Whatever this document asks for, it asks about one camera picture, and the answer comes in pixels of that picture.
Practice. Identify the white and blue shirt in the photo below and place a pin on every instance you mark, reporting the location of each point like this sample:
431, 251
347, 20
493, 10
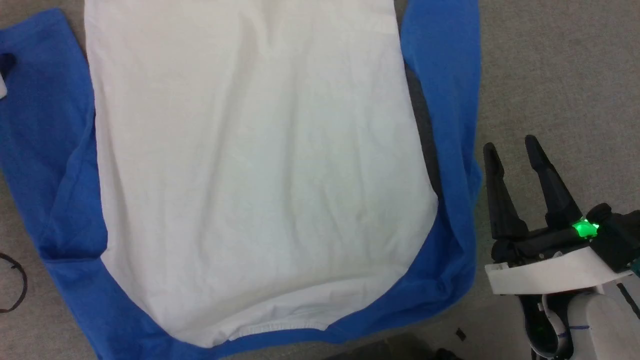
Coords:
250, 150

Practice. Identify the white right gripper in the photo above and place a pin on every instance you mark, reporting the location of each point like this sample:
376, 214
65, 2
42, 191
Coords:
550, 270

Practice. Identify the small black scrap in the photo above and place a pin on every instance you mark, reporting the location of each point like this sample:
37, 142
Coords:
460, 334

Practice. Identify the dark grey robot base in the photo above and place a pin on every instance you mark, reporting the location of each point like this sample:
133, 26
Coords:
400, 350

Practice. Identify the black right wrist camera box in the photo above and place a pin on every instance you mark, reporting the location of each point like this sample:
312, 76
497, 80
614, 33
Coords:
617, 235

